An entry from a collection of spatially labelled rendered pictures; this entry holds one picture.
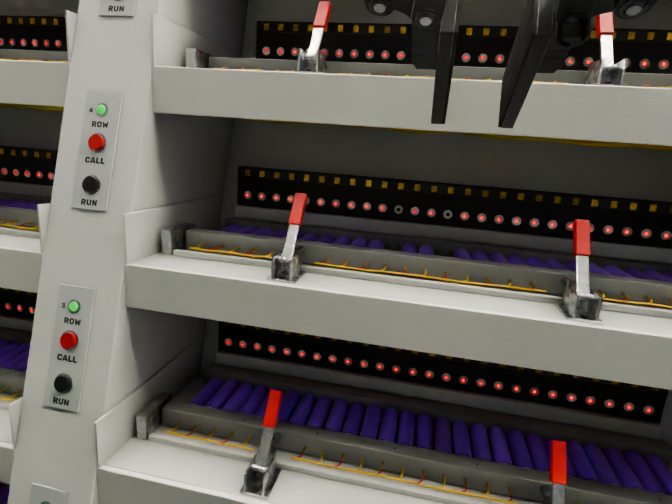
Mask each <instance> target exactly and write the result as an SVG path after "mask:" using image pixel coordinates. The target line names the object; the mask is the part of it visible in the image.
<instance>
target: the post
mask: <svg viewBox="0 0 672 504"><path fill-rule="evenodd" d="M100 1H101V0H80V1H79V8H78V15H77V22H76V29H75V36H74V43H73V50H72V57H71V64H70V71H69V78H68V85H67V92H66V99H65V106H64V113H63V120H62V127H61V134H60V141H59V148H58V155H57V162H56V169H55V176H54V183H53V190H52V197H51V204H50V211H49V218H48V225H47V231H46V238H45V245H44V252H43V259H42V266H41V273H40V280H39V287H38V294H37V301H36V308H35V315H34V322H33V329H32V336H31V343H30V350H29V357H28V364H27V371H26V378H25V385H24V392H23V399H22V406H21V413H20V420H19V427H18V434H17V441H16V448H15V455H14V462H13V469H12V476H11V483H10V490H9V497H8V504H29V502H30V495H31V488H32V484H33V483H35V484H39V485H43V486H47V487H51V488H55V489H60V490H64V491H68V494H67V501H66V504H99V498H98V481H97V465H96V449H95V432H94V422H96V421H97V420H98V419H99V418H101V417H102V416H103V415H104V414H106V413H107V412H108V411H109V410H111V409H112V408H113V407H114V406H116V405H117V404H118V403H119V402H121V401H122V400H123V399H124V398H126V397H127V396H128V395H129V394H131V393H132V392H133V391H134V390H136V389H137V388H138V387H139V386H141V385H142V384H143V383H144V382H146V381H147V380H148V379H149V378H151V377H152V376H153V375H154V374H156V373H157V372H158V371H159V370H161V369H162V368H163V367H164V366H166V365H167V364H168V363H169V362H171V361H172V360H173V359H174V358H176V357H177V356H178V355H179V354H181V353H182V352H183V351H184V350H186V349H187V348H188V347H189V346H191V345H192V344H193V343H194V342H195V343H196V376H197V377H199V376H200V368H201V361H202V353H203V345H204V338H205V330H206V323H207V319H203V318H197V317H190V316H184V315H177V314H171V313H164V312H158V311H151V310H145V309H138V308H132V307H127V306H126V286H125V262H124V236H123V214H126V213H131V212H136V211H141V210H146V209H151V208H156V207H161V206H166V205H171V204H176V203H181V202H186V201H191V200H196V199H202V198H207V197H212V196H215V230H219V224H220V216H221V208H222V201H223V193H224V185H225V178H226V170H227V163H228V155H229V147H230V140H231V132H232V124H233V118H225V117H209V116H193V115H178V114H162V113H153V96H152V53H151V12H154V13H156V14H158V15H160V16H162V17H164V18H166V19H168V20H170V21H172V22H174V23H176V24H178V25H180V26H182V27H184V28H186V29H188V30H190V31H192V32H194V33H196V34H198V35H200V36H202V37H204V38H206V39H208V40H210V41H212V42H214V43H216V44H218V45H220V46H222V47H224V48H226V49H228V50H230V51H232V52H234V58H241V56H242V48H243V41H244V33H245V25H246V18H247V10H248V2H249V0H136V5H135V12H134V17H125V16H99V8H100ZM88 90H100V91H118V92H123V99H122V106H121V113H120V120H119V127H118V134H117V142H116V149H115V156H114V163H113V170H112V178H111V185H110V192H109V199H108V206H107V211H98V210H89V209H80V208H72V207H71V206H72V199H73V192H74V185H75V178H76V171H77V163H78V156H79V149H80V142H81V135H82V128H83V121H84V114H85V107H86V100H87V93H88ZM60 284H65V285H72V286H78V287H85V288H92V289H96V293H95V300H94V307H93V314H92V321H91V328H90V336H89V343H88V350H87V357H86V364H85V372H84V379H83V386H82V393H81V400H80V407H79V412H76V411H71V410H66V409H61V408H56V407H51V406H46V405H43V403H44V396H45V389H46V382H47V375H48V368H49V361H50V354H51V347H52V340H53V333H54V326H55V319H56V312H57V305H58V298H59V290H60Z"/></svg>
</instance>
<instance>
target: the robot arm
mask: <svg viewBox="0 0 672 504"><path fill-rule="evenodd" d="M657 1H658V0H527V3H526V6H525V9H524V12H523V15H522V19H521V22H520V25H519V28H518V31H517V34H516V37H515V41H514V44H513V47H512V50H511V53H510V56H509V59H508V63H507V66H506V69H505V72H504V75H503V78H502V88H501V100H500V111H499V123H498V127H501V128H513V127H514V125H515V122H516V120H517V117H518V115H519V113H520V110H521V108H522V106H523V103H524V101H525V99H526V96H527V94H528V92H529V89H530V87H531V85H532V82H533V80H534V78H535V75H536V73H554V72H556V71H557V70H558V69H559V68H560V67H561V66H562V64H563V62H564V60H565V58H566V56H567V54H568V52H569V50H570V48H574V47H577V46H580V45H582V44H583V43H585V42H586V41H587V40H588V39H589V37H590V25H591V18H592V17H595V16H597V15H600V14H604V13H608V12H613V11H614V14H615V15H616V16H617V17H618V18H620V19H634V18H637V17H640V16H642V15H644V14H646V13H647V12H648V11H649V10H650V9H651V8H652V7H653V6H654V4H655V3H656V2H657ZM364 3H365V6H366V9H367V10H368V11H369V12H370V13H371V14H373V15H376V16H387V15H389V14H391V13H392V12H393V11H394V10H396V11H399V12H402V13H404V14H406V15H407V16H408V17H409V18H410V19H411V21H412V63H413V65H414V66H415V68H416V69H430V70H436V72H435V83H434V94H433V105H432V116H431V123H432V124H445V120H446V113H447V106H448V99H449V93H450V86H451V79H452V72H453V65H454V59H455V52H456V45H457V38H458V31H459V22H460V13H461V4H462V0H364Z"/></svg>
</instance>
